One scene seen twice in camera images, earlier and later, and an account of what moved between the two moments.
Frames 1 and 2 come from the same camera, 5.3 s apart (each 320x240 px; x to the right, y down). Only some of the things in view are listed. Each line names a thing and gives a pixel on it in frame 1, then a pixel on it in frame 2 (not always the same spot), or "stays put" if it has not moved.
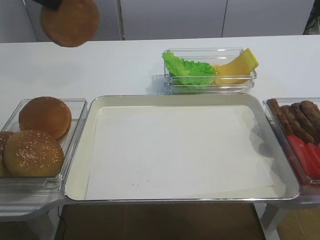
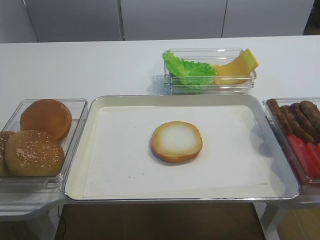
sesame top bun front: x=33 y=153 stays put
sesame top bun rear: x=4 y=137 stays put
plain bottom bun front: x=73 y=23 → x=176 y=141
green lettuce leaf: x=189 y=72 stays put
